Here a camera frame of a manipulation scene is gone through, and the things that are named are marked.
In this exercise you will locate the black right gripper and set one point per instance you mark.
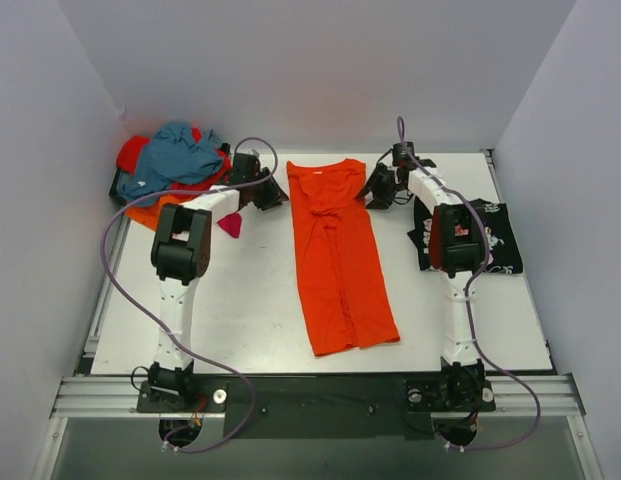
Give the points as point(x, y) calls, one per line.
point(378, 185)

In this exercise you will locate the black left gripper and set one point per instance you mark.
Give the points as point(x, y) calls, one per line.
point(269, 190)

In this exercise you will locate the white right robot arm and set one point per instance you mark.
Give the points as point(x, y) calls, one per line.
point(457, 245)

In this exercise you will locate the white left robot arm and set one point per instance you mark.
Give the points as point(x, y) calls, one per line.
point(181, 249)

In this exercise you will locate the pink t-shirt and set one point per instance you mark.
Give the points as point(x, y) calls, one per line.
point(231, 224)

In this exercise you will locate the blue t-shirt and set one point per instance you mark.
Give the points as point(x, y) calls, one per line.
point(172, 160)

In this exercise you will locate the light orange t-shirt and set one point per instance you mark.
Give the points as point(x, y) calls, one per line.
point(148, 216)

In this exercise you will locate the red t-shirt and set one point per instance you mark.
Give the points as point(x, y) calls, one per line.
point(135, 152)

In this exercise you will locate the black floral t-shirt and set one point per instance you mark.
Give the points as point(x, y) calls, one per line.
point(504, 257)

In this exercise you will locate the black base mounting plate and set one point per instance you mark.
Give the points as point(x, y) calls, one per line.
point(323, 406)

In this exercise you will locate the aluminium front rail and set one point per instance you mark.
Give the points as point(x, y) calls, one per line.
point(114, 397)

